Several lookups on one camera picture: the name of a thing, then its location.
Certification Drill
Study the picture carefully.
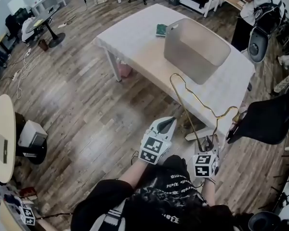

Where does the round light wooden table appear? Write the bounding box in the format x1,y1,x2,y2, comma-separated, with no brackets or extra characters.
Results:
0,94,17,184

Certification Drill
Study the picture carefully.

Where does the round black pedestal table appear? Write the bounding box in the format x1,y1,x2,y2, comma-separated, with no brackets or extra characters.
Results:
25,4,66,49

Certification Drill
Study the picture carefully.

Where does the white rectangular table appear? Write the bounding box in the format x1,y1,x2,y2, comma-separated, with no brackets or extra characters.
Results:
91,3,256,142

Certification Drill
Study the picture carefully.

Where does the pink waste bin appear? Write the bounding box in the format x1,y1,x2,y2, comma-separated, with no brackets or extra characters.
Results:
118,61,133,78

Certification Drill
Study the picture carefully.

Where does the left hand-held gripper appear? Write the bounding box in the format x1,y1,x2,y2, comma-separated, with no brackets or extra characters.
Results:
138,115,178,166

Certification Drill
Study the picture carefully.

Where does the brown waste bin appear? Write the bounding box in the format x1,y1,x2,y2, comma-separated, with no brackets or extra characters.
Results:
37,38,50,52

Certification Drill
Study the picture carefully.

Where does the black fabric chair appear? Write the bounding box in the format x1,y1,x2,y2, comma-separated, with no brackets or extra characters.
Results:
225,80,289,146

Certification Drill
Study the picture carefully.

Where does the white box appliance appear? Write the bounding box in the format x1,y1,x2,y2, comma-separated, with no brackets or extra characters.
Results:
17,119,49,149

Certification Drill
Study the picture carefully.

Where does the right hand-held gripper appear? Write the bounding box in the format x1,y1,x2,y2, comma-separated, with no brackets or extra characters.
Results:
191,134,220,179

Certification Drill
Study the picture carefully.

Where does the person's right forearm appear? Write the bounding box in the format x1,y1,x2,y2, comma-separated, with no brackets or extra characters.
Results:
201,177,217,206

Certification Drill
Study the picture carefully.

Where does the grey laptop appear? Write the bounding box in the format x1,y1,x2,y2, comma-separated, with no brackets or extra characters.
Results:
0,134,9,165

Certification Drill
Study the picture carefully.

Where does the black round stool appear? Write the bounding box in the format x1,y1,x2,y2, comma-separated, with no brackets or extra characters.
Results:
14,112,48,166

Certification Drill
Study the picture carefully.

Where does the black round chair base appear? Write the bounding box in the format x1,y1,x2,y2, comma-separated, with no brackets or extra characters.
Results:
247,211,282,231

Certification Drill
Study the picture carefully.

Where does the person's black printed shirt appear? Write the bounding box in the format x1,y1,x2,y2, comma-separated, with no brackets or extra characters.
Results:
70,154,236,231

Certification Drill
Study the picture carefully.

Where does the person's left forearm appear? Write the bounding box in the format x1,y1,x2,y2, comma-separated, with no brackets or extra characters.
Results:
117,158,149,190

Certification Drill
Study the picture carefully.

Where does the white shell chair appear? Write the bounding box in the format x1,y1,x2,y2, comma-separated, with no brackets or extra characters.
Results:
248,26,271,64

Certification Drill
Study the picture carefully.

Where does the beige plastic container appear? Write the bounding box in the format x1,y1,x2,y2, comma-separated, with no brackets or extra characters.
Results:
163,17,232,86

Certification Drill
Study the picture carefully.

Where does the white power strip cable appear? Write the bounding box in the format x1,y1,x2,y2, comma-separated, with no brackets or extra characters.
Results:
11,47,40,100

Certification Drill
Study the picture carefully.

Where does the green patterned booklet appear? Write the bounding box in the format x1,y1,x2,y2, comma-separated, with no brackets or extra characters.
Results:
156,24,168,38

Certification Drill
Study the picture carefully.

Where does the gold wire clothes hanger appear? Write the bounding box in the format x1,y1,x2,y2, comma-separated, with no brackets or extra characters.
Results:
170,73,240,153

